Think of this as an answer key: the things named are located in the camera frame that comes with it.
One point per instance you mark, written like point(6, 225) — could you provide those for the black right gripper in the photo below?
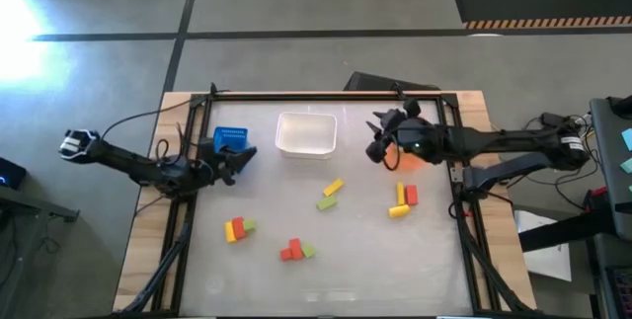
point(419, 136)

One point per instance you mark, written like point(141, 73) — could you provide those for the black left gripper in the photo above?
point(219, 163)

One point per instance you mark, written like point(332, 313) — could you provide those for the green cube block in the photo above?
point(250, 224)
point(308, 250)

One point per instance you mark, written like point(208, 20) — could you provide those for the red rectangular block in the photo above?
point(412, 195)
point(239, 228)
point(296, 248)

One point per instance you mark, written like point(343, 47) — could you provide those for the yellow rectangular block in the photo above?
point(333, 186)
point(230, 232)
point(400, 193)

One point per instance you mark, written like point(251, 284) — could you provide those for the yellow cylinder block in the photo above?
point(399, 211)

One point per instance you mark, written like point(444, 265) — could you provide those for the red cube block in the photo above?
point(286, 254)

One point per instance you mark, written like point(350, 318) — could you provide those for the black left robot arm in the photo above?
point(133, 163)

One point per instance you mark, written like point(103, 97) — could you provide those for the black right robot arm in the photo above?
point(494, 138)

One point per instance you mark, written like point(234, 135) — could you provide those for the blue plastic mesh basket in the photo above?
point(230, 137)

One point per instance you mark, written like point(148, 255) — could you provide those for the black monitor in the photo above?
point(370, 82)

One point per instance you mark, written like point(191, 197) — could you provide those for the translucent orange plastic bin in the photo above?
point(407, 163)

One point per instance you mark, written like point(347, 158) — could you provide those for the white plastic bin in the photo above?
point(306, 134)

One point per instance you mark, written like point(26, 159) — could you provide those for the black hazard-striped floor mat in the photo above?
point(543, 3)

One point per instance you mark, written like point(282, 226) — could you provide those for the dark grey desk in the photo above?
point(29, 205)

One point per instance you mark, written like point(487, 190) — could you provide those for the black stand bar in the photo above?
point(563, 232)

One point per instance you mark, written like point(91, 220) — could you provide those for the white paper sheet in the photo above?
point(548, 255)

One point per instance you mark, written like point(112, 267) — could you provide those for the dark device with blue light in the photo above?
point(11, 173)

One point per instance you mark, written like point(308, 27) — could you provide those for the red clamp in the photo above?
point(598, 191)

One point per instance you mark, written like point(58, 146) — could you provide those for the black side desk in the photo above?
point(609, 161)

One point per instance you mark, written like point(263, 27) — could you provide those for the blue sticky note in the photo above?
point(627, 139)

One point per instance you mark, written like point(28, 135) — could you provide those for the teal sticky note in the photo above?
point(627, 165)

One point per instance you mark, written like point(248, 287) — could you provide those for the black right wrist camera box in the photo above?
point(376, 152)

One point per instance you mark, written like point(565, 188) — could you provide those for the black aluminium table frame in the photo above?
point(321, 96)

